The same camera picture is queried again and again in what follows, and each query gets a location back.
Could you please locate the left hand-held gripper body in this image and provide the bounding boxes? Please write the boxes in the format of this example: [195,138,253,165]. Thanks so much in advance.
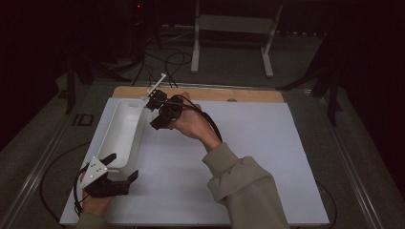
[79,156,132,198]

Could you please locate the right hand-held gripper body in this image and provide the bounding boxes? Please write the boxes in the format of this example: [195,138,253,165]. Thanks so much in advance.
[140,73,185,125]

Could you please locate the white plastic bin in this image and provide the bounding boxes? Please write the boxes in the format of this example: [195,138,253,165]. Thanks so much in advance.
[96,98,148,182]

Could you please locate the person's right hand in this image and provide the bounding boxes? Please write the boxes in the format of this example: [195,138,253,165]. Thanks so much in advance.
[167,92,223,154]

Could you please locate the person's left hand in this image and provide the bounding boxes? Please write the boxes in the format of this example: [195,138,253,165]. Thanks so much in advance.
[80,187,115,218]

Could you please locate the white metal stand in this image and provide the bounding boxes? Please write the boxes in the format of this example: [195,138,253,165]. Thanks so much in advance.
[190,0,285,79]

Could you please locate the black tripod stand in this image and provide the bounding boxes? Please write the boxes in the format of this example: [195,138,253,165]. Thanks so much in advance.
[64,47,132,115]
[275,31,344,128]

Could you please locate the dark equipment rack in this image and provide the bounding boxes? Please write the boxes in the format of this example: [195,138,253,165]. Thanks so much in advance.
[126,0,164,50]

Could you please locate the pale table mat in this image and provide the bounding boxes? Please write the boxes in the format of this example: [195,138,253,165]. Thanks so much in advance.
[59,97,330,226]

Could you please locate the left hand-held gripper cable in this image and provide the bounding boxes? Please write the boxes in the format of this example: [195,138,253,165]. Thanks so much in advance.
[39,141,94,228]

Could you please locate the hand-held gripper cable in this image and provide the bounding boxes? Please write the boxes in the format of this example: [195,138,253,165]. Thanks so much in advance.
[39,141,94,228]
[163,94,338,229]

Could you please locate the black floor cable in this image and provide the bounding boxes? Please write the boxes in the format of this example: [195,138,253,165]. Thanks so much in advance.
[164,51,193,89]
[131,47,162,88]

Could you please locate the right hand-held gripper cable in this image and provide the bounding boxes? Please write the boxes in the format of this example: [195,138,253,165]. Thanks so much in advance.
[163,94,338,229]

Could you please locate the black rectangular floor bracket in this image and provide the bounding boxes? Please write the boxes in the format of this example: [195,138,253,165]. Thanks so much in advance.
[72,113,96,127]

